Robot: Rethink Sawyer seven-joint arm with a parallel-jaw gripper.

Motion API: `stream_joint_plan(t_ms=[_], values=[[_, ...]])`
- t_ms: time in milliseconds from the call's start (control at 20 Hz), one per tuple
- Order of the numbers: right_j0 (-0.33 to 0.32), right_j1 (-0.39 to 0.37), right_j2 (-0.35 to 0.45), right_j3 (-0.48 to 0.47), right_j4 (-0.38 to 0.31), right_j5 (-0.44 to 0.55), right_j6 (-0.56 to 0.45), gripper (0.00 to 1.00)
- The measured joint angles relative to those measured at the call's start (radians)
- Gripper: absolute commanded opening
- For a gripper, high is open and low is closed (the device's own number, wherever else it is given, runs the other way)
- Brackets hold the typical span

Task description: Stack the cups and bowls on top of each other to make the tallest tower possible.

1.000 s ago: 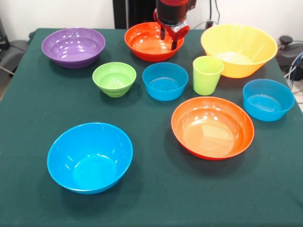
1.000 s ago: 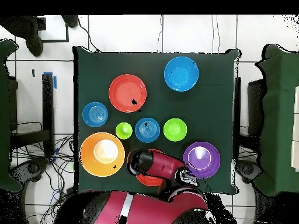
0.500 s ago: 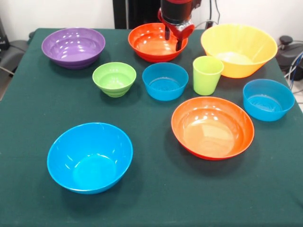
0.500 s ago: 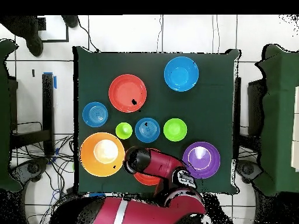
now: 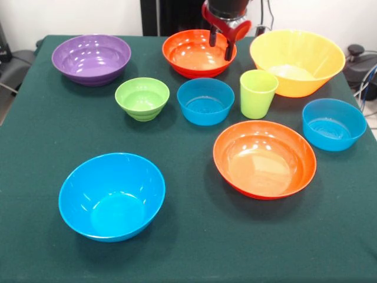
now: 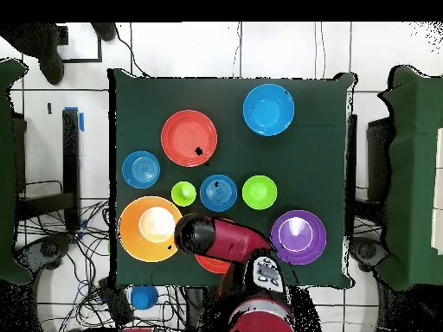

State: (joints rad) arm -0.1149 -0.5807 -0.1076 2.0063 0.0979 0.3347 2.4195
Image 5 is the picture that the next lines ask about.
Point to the small blue plastic bowl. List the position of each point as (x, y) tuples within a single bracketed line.
[(332, 129), (206, 106)]

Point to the medium blue plastic bowl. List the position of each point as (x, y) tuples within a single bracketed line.
[(112, 206)]

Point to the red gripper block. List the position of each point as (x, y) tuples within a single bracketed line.
[(235, 34)]

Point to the red plastic bowl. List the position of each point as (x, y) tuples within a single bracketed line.
[(265, 168), (191, 59)]

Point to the purple plastic bowl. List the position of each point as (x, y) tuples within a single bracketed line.
[(88, 65)]

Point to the green plastic cup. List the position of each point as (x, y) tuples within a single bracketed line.
[(256, 97)]

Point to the green plastic bowl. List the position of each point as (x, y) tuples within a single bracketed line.
[(141, 97)]

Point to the dark green tablecloth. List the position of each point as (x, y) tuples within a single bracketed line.
[(265, 236)]

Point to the large orange plastic bowl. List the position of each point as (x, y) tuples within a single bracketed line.
[(309, 59)]

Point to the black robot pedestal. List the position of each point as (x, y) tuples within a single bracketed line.
[(171, 17)]

